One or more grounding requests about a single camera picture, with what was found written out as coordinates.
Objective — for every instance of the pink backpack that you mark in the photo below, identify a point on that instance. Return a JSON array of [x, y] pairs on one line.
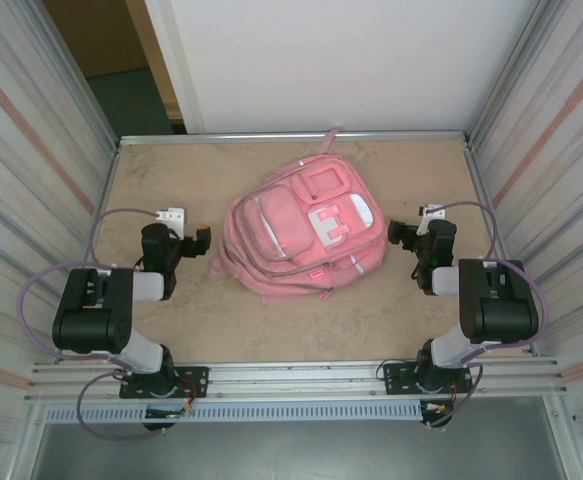
[[291, 230]]

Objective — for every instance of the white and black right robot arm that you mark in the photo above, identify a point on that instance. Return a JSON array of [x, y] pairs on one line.
[[496, 300]]

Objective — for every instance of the grey metal sheet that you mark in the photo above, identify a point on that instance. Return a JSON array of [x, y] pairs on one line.
[[296, 455]]

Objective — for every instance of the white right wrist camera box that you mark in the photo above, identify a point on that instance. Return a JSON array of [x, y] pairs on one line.
[[431, 215]]

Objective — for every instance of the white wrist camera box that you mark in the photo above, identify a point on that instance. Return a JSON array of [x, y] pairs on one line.
[[173, 216], [431, 215]]

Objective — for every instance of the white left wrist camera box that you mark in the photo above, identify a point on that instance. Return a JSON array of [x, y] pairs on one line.
[[173, 216]]

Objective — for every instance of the aluminium side frame rail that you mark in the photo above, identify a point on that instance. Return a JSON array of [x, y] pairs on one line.
[[109, 175], [477, 175]]

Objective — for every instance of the aluminium table edge rail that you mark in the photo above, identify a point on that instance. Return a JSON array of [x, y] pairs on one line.
[[196, 137]]

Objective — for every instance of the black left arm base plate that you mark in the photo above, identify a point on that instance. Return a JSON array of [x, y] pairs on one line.
[[193, 380]]

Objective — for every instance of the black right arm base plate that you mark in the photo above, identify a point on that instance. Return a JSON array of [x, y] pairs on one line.
[[396, 380]]

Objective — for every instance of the wide aluminium mounting rail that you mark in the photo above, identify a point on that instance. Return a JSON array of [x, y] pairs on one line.
[[296, 375]]

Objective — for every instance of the aluminium upright post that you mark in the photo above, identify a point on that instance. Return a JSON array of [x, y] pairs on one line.
[[510, 75], [77, 75]]

